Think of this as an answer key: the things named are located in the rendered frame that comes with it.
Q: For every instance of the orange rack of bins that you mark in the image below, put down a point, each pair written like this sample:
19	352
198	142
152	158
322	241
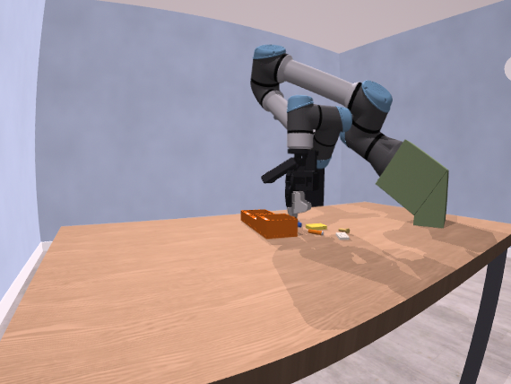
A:
270	225

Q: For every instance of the white domino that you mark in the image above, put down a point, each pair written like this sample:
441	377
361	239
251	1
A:
342	236

